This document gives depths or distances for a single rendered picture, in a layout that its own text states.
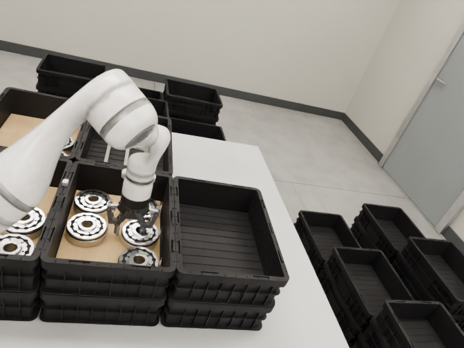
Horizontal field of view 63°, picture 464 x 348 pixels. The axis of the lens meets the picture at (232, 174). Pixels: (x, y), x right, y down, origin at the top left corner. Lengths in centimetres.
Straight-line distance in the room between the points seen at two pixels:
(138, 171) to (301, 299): 70
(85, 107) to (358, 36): 441
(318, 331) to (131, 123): 93
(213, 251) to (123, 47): 339
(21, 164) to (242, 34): 390
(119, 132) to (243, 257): 71
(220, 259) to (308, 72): 380
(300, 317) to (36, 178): 93
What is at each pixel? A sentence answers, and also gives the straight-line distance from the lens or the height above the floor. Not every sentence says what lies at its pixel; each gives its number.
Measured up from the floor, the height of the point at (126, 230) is 86.
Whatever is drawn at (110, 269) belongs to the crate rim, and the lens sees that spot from 92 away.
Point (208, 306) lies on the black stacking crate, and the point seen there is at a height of 81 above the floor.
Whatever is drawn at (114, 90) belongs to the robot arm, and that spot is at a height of 139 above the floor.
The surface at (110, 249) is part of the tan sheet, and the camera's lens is 109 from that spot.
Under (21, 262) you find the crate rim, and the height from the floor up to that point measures 92.
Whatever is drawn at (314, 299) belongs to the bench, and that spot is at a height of 70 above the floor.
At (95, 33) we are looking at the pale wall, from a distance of 430.
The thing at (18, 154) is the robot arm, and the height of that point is 129.
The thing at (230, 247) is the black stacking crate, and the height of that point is 83.
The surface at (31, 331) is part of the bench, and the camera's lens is 110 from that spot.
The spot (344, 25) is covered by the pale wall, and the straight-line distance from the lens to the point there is 473.
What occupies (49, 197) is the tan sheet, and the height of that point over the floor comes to 83.
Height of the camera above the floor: 162
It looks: 32 degrees down
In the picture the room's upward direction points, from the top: 19 degrees clockwise
